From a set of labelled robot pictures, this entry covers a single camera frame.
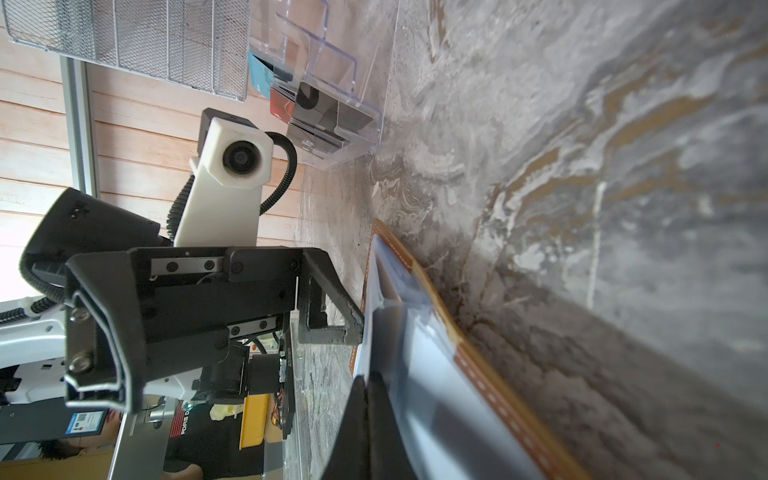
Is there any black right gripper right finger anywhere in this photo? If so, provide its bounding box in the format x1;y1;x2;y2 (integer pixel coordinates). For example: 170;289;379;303
367;372;417;480

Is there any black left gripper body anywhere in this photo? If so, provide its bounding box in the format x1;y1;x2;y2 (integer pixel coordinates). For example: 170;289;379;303
114;247;300;402

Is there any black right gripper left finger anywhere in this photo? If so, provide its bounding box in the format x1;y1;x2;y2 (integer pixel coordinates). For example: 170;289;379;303
322;376;369;480

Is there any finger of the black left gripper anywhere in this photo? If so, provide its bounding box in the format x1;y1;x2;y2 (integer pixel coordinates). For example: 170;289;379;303
64;252;147;414
297;248;364;346

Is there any clear acrylic card display stand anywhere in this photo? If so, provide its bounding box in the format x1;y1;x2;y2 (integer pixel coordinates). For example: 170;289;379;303
249;0;400;170

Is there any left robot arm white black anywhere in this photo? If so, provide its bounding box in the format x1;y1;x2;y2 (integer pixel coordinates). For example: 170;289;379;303
1;186;363;440

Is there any black VIP card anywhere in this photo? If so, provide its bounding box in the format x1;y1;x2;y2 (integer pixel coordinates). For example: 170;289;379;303
287;82;374;158

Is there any red VIP card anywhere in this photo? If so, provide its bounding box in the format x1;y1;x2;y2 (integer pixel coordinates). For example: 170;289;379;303
270;85;296;124

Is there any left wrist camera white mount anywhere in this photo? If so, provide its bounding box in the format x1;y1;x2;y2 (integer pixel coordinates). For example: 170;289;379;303
174;108;274;247

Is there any black corrugated cable hose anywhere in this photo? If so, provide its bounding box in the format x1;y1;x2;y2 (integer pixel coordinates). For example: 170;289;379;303
0;130;299;325

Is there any white wire mesh shelf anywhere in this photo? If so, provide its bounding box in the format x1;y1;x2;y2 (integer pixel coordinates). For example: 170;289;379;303
1;0;250;101

